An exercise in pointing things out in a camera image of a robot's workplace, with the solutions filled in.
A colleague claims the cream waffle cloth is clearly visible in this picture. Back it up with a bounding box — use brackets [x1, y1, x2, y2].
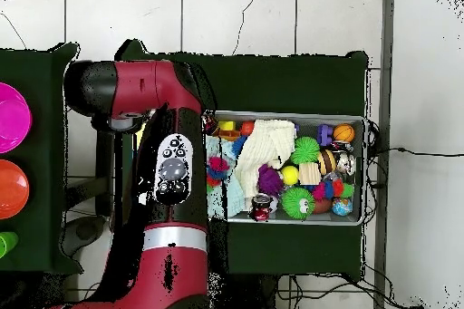
[235, 119, 296, 212]

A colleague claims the mint waffle cloth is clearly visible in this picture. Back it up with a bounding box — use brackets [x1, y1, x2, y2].
[206, 136, 247, 217]

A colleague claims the purple spiky rubber toy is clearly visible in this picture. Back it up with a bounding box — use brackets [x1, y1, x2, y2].
[257, 163, 285, 197]

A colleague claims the uncrushed red soda can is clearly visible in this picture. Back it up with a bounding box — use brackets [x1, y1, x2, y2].
[249, 193, 273, 223]

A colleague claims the plain green puffer ball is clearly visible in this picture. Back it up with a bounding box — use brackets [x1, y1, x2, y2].
[290, 136, 321, 166]

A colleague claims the ridged wooden block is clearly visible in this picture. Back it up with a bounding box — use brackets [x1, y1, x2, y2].
[298, 161, 323, 186]

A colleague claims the green puffer toy white face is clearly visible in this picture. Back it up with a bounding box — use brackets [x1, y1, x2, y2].
[281, 187, 316, 221]

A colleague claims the wooden toy burger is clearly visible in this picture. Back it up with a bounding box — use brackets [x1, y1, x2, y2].
[316, 148, 337, 176]

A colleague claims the multicoloured fuzzy caterpillar toy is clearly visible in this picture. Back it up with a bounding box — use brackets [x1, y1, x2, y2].
[311, 178, 355, 200]

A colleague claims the grey rounded floor base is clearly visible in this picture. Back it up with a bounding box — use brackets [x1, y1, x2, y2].
[59, 214, 110, 257]

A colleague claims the dark green side table cloth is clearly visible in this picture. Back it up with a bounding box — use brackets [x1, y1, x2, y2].
[0, 43, 84, 275]

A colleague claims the orange plastic bowl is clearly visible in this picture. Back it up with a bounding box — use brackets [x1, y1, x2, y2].
[0, 159, 31, 220]

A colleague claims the pink plastic bowl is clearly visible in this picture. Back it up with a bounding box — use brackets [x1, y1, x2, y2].
[0, 82, 34, 154]

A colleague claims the silver wire mesh bin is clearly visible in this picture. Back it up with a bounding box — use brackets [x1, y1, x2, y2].
[204, 110, 367, 226]

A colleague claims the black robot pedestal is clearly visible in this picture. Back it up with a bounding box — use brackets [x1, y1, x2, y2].
[227, 274, 280, 309]

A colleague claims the black cable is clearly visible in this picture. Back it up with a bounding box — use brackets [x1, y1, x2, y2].
[365, 146, 464, 159]

